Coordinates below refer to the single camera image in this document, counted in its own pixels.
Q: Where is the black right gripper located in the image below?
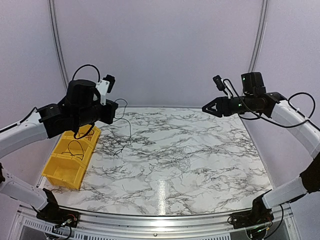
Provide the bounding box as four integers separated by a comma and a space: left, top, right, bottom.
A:
202, 94, 256, 118

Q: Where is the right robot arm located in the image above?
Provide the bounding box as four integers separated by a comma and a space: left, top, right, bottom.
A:
202, 72, 320, 224

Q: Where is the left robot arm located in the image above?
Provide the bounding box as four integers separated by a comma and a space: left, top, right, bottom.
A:
0, 75, 118, 223

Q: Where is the yellow bin far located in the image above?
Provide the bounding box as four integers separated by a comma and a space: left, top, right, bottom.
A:
61, 124, 101, 150

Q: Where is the yellow bin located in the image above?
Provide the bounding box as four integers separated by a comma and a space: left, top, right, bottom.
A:
51, 137, 94, 166
61, 124, 101, 150
41, 154, 88, 190

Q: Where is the yellow bin middle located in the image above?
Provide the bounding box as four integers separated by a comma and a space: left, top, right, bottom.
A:
51, 137, 94, 166

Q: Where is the yellow bin near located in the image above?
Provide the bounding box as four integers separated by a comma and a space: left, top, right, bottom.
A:
41, 154, 88, 190

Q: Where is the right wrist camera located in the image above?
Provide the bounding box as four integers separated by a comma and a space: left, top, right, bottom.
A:
212, 75, 234, 99

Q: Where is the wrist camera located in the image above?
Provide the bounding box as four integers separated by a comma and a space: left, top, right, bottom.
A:
96, 74, 116, 106
212, 75, 234, 99

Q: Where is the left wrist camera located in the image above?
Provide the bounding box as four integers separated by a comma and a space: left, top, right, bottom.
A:
96, 74, 116, 106

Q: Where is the left corner aluminium post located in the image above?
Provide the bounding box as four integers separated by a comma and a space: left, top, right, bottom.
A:
47, 0, 69, 89

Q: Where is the aluminium front rail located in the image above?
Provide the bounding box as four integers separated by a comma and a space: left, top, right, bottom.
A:
8, 204, 301, 240

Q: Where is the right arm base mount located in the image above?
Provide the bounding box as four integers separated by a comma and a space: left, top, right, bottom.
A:
227, 210, 274, 229

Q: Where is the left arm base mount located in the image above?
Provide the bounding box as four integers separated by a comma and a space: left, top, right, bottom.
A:
36, 208, 80, 228

